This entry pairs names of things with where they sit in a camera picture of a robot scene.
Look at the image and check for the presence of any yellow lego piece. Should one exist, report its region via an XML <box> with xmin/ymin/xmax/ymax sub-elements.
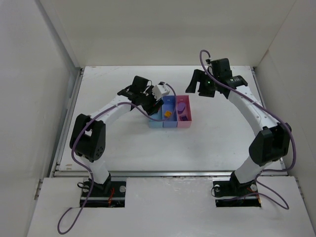
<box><xmin>164</xmin><ymin>111</ymin><xmax>172</xmax><ymax>118</ymax></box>

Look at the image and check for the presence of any purple lego piece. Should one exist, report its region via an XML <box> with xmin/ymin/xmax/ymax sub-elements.
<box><xmin>177</xmin><ymin>102</ymin><xmax>186</xmax><ymax>115</ymax></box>

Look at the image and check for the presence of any small purple lego brick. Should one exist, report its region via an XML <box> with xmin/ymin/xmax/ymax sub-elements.
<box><xmin>179</xmin><ymin>115</ymin><xmax>189</xmax><ymax>121</ymax></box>

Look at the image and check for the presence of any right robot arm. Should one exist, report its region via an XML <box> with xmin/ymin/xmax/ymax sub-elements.
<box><xmin>186</xmin><ymin>58</ymin><xmax>291</xmax><ymax>198</ymax></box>

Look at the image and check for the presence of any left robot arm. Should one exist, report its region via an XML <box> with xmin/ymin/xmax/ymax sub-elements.
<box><xmin>70</xmin><ymin>76</ymin><xmax>170</xmax><ymax>193</ymax></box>

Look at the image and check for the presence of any light blue container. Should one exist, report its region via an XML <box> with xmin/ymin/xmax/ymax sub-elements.
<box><xmin>149</xmin><ymin>109</ymin><xmax>163</xmax><ymax>128</ymax></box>

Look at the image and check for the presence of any pink container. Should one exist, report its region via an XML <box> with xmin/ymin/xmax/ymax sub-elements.
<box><xmin>176</xmin><ymin>95</ymin><xmax>192</xmax><ymax>128</ymax></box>

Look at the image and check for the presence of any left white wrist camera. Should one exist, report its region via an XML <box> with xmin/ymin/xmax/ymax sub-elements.
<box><xmin>152</xmin><ymin>82</ymin><xmax>170</xmax><ymax>101</ymax></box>

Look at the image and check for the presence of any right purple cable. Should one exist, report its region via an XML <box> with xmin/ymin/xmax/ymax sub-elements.
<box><xmin>199</xmin><ymin>49</ymin><xmax>297</xmax><ymax>210</ymax></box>

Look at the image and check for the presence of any purple cable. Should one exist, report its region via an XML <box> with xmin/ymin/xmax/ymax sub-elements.
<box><xmin>199</xmin><ymin>49</ymin><xmax>297</xmax><ymax>210</ymax></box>
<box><xmin>57</xmin><ymin>82</ymin><xmax>177</xmax><ymax>234</ymax></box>

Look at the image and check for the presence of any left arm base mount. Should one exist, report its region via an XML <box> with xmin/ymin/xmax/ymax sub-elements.
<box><xmin>84</xmin><ymin>180</ymin><xmax>126</xmax><ymax>208</ymax></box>

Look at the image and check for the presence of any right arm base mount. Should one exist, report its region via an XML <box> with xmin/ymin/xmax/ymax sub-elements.
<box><xmin>211</xmin><ymin>180</ymin><xmax>261</xmax><ymax>207</ymax></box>

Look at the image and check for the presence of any aluminium rail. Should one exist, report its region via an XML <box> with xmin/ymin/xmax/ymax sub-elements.
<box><xmin>53</xmin><ymin>169</ymin><xmax>288</xmax><ymax>178</ymax></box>

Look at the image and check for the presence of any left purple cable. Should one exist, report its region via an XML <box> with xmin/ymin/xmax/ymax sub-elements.
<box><xmin>57</xmin><ymin>82</ymin><xmax>177</xmax><ymax>234</ymax></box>

